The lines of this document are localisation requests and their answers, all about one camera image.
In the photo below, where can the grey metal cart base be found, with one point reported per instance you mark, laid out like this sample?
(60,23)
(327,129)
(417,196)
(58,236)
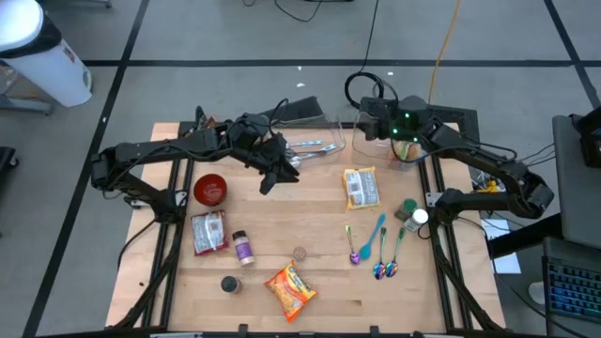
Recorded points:
(28,105)

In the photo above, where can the teal plastic spoon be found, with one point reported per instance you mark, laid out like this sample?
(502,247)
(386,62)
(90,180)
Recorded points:
(365,252)

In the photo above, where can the black perforated computer case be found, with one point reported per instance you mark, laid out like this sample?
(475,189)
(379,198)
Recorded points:
(455,117)

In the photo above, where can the red bowl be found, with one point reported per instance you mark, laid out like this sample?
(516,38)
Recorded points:
(210,190)

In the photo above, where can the black lid spice jar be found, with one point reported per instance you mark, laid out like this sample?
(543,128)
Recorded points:
(230,284)

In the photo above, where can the yellow ramen noodle packet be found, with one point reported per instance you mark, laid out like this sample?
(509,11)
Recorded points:
(360,188)

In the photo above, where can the cork lid glass jar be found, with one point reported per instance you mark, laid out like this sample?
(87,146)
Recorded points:
(299,254)

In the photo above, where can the backlit keyboard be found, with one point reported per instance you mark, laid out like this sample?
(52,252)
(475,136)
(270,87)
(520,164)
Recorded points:
(573,286)

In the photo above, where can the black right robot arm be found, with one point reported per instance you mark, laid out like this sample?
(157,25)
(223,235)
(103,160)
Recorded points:
(483,164)

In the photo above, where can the red ramen noodle packet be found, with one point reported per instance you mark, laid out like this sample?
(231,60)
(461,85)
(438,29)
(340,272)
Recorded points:
(209,232)

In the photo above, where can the white computer mouse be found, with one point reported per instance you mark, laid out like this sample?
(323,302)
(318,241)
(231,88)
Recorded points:
(536,293)

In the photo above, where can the white trash can black liner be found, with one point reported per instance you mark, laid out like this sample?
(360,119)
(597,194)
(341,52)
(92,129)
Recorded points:
(42,70)

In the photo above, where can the orange ramen noodle packet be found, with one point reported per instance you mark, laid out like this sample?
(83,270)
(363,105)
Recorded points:
(290,291)

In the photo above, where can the green lid glass jar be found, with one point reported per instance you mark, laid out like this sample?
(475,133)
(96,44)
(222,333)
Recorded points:
(408,205)

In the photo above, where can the black chair caster base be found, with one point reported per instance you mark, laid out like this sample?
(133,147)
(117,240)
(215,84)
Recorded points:
(7,157)

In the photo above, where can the lime chili shrimp ramen packet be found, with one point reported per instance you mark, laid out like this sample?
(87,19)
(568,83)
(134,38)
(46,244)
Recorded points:
(401,151)

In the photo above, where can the black flat floor panel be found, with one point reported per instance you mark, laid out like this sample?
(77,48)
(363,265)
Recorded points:
(300,108)

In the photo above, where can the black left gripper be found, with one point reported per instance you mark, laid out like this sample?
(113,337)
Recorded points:
(267,150)

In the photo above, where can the black desk support bar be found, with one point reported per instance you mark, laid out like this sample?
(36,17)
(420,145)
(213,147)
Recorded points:
(526,235)

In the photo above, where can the purple label spice jar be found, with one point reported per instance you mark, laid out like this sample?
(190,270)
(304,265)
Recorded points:
(244,251)

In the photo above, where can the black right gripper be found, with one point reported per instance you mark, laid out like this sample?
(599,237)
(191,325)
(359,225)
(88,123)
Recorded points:
(375,117)

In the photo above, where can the clear plastic bin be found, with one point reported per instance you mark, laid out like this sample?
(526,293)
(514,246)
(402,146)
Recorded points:
(220,162)
(366,155)
(328,159)

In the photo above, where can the white paper sheet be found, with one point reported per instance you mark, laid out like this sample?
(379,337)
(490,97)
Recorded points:
(504,263)

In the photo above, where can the iridescent rainbow spoon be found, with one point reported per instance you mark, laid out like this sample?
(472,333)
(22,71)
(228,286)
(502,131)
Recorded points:
(391,269)
(379,271)

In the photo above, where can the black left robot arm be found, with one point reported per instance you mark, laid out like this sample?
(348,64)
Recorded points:
(164,148)

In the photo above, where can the black table-edge clamp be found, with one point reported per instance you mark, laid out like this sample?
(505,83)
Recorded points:
(374,331)
(242,330)

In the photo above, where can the iridescent spoon purple bowl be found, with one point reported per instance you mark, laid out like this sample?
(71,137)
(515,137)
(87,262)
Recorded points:
(354,257)

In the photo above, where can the black desk device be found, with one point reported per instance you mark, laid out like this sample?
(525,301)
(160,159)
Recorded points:
(592,145)

